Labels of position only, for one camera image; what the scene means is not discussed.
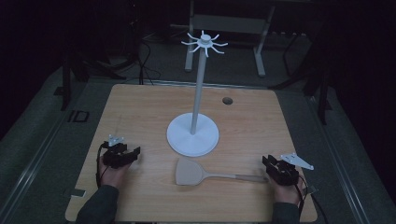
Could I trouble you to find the black tripod stand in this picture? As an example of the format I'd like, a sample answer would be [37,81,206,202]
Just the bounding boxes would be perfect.
[53,18,148,112]

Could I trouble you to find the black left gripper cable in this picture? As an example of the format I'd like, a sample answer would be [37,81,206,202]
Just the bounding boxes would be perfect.
[95,143,110,189]

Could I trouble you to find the white metal desk frame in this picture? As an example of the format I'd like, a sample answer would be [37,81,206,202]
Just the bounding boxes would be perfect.
[184,0,277,77]

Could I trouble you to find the black metal stand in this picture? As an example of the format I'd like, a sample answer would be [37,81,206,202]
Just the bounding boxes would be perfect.
[269,18,332,126]

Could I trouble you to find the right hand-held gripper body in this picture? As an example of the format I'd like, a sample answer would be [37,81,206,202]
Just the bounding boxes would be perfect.
[271,152,315,187]

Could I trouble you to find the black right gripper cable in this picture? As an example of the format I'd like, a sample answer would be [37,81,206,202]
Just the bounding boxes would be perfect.
[294,174,329,224]

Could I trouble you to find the person's right hand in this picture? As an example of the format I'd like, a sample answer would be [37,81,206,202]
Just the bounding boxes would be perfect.
[268,175,305,207]

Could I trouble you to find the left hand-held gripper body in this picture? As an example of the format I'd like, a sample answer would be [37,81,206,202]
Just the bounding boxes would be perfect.
[101,133,133,170]

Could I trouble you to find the black floor cable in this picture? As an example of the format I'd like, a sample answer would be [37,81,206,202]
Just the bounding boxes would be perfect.
[135,36,163,86]

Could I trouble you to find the white utensil rack with hooks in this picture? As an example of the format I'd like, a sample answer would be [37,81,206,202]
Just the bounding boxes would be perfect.
[166,30,229,158]

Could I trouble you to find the beige spatula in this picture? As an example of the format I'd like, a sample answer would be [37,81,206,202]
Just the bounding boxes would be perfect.
[175,157,269,187]

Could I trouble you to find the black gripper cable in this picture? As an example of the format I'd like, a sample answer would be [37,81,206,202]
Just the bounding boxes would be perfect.
[294,174,329,224]
[95,143,110,189]

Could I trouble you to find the person's left hand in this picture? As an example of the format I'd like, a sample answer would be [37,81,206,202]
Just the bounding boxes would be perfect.
[98,154,133,189]

